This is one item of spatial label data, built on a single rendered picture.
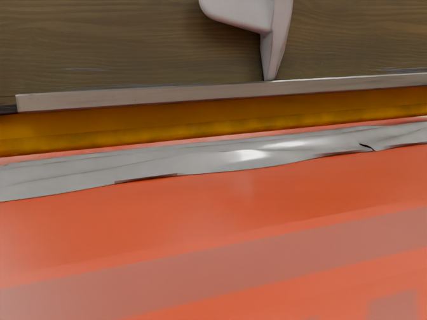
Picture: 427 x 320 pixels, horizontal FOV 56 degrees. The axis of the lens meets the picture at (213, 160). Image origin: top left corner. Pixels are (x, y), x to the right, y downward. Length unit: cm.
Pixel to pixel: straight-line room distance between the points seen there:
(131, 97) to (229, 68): 7
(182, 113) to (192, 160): 11
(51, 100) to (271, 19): 14
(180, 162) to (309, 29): 17
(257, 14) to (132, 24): 8
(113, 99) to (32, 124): 5
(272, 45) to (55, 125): 14
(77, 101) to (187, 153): 8
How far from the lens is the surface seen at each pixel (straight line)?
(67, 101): 24
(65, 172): 17
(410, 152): 19
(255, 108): 29
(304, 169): 15
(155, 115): 27
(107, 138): 26
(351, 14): 33
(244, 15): 26
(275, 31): 27
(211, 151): 18
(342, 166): 16
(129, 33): 26
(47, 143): 26
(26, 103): 24
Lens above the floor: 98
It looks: 7 degrees down
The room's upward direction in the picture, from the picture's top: 4 degrees counter-clockwise
